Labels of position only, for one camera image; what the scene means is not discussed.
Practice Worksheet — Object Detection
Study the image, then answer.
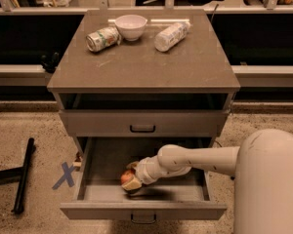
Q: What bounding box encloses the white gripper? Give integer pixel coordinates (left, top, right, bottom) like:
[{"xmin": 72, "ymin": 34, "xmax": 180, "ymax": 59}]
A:
[{"xmin": 121, "ymin": 156, "xmax": 165, "ymax": 191}]

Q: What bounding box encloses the white ceramic bowl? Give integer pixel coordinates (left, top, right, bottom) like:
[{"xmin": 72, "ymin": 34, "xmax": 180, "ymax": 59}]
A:
[{"xmin": 115, "ymin": 15, "xmax": 147, "ymax": 41}]

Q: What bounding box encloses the red apple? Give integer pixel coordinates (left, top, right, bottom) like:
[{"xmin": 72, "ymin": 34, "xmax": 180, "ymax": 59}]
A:
[{"xmin": 120, "ymin": 170, "xmax": 135, "ymax": 185}]

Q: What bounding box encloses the black clamp on rail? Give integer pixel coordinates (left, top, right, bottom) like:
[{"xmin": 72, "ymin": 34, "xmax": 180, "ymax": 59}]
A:
[{"xmin": 41, "ymin": 53, "xmax": 60, "ymax": 73}]

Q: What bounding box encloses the open grey lower drawer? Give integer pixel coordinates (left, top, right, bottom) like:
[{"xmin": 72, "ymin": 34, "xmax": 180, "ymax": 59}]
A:
[{"xmin": 61, "ymin": 137, "xmax": 227, "ymax": 224}]

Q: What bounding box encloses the closed grey upper drawer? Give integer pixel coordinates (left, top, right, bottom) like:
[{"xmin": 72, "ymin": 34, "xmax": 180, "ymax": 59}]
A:
[{"xmin": 60, "ymin": 110, "xmax": 229, "ymax": 137}]

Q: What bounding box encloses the black stand left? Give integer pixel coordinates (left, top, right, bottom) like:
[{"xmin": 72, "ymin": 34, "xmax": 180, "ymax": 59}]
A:
[{"xmin": 0, "ymin": 137, "xmax": 36, "ymax": 215}]

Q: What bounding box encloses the blue tape cross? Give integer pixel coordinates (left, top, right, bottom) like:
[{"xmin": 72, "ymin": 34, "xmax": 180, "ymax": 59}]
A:
[{"xmin": 52, "ymin": 162, "xmax": 75, "ymax": 190}]

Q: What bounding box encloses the crushed green white can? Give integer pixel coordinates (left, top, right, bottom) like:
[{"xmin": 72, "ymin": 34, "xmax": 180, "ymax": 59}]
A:
[{"xmin": 86, "ymin": 26, "xmax": 122, "ymax": 53}]

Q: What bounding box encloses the white plastic bottle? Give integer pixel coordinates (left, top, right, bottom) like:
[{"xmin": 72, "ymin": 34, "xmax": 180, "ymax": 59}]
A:
[{"xmin": 154, "ymin": 21, "xmax": 190, "ymax": 52}]

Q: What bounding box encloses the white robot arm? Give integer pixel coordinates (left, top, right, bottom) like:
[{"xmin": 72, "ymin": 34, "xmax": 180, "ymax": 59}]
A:
[{"xmin": 121, "ymin": 129, "xmax": 293, "ymax": 234}]

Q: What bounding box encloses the grey drawer cabinet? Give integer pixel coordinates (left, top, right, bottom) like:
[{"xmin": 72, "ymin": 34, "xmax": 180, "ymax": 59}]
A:
[{"xmin": 48, "ymin": 11, "xmax": 239, "ymax": 153}]

